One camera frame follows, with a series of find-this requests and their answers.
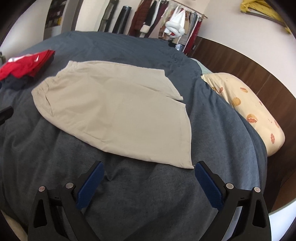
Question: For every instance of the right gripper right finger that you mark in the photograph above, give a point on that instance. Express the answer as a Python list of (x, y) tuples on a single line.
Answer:
[(253, 222)]

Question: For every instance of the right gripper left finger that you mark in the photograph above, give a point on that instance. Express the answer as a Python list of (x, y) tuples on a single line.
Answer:
[(46, 219)]

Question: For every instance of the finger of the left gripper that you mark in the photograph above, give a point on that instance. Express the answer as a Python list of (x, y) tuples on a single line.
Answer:
[(5, 114)]

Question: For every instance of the beige shorts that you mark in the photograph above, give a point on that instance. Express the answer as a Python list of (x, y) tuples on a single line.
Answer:
[(118, 108)]

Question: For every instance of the dark navy folded garment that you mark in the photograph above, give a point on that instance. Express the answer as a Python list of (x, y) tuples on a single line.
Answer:
[(14, 83)]

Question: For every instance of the wooden headboard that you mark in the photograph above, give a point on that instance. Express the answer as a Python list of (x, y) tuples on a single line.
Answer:
[(275, 96)]

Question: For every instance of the red folded garment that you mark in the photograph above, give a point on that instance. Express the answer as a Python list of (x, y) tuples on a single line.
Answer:
[(26, 65)]

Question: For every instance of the blue-grey duvet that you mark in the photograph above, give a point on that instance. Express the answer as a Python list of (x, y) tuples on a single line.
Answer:
[(136, 200)]

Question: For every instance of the cream floral pillow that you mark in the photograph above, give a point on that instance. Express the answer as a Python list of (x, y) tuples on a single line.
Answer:
[(246, 102)]

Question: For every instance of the black tall speaker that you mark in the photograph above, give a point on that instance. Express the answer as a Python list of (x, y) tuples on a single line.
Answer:
[(120, 24)]

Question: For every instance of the pale green pillow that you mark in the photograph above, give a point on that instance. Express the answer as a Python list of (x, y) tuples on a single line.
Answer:
[(204, 69)]

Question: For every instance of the clothes rack with garments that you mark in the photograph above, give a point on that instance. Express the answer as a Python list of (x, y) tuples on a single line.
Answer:
[(149, 18)]

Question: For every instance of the white hanging hoodie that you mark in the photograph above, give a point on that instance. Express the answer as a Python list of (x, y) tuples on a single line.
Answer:
[(175, 26)]

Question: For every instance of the yellow cloth on wall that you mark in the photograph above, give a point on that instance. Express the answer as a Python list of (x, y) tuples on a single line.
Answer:
[(263, 10)]

